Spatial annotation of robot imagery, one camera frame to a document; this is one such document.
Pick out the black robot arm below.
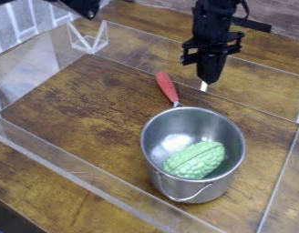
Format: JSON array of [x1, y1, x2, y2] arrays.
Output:
[[180, 0, 249, 85]]

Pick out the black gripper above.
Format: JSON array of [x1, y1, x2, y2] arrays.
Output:
[[181, 3, 237, 85]]

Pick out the green bitter gourd toy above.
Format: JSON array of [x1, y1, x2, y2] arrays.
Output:
[[163, 141, 224, 179]]

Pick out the orange handled metal spoon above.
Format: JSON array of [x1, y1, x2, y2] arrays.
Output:
[[156, 72, 181, 107]]

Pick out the black cable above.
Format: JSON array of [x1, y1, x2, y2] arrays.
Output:
[[236, 0, 251, 20]]

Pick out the clear acrylic corner bracket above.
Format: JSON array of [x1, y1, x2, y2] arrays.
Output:
[[66, 21, 109, 55]]

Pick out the black wall strip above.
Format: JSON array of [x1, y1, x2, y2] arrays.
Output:
[[232, 16, 271, 33]]

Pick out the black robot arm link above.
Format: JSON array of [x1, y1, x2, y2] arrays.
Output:
[[45, 0, 101, 20]]

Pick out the stainless steel pot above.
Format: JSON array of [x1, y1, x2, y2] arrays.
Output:
[[141, 106, 245, 204]]

